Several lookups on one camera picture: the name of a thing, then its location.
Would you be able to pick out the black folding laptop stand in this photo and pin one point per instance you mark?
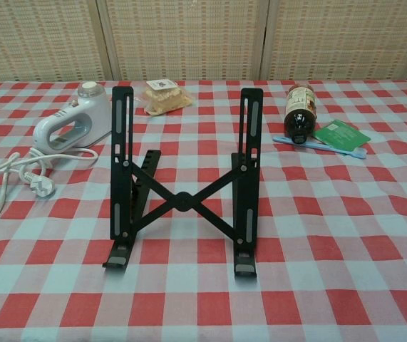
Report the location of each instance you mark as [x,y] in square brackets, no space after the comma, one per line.
[181,201]

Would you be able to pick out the red white checkered tablecloth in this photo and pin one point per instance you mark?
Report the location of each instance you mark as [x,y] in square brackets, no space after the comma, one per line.
[296,249]

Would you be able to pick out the clear bag of snacks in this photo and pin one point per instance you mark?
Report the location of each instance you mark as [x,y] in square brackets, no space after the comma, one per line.
[167,98]

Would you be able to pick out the light blue toothbrush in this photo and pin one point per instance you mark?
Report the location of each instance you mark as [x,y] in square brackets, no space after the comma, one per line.
[281,139]

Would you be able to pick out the brown bottle with label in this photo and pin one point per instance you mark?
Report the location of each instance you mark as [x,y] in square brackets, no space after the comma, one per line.
[299,121]

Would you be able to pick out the white handheld steam iron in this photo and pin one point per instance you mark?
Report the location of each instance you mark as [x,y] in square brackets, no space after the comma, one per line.
[92,107]

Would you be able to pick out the woven bamboo screen panel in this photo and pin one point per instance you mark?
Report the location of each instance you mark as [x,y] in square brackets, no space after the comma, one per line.
[189,35]
[28,35]
[342,35]

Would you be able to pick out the green paper packet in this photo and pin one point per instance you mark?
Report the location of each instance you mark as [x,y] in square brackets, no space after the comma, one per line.
[342,137]

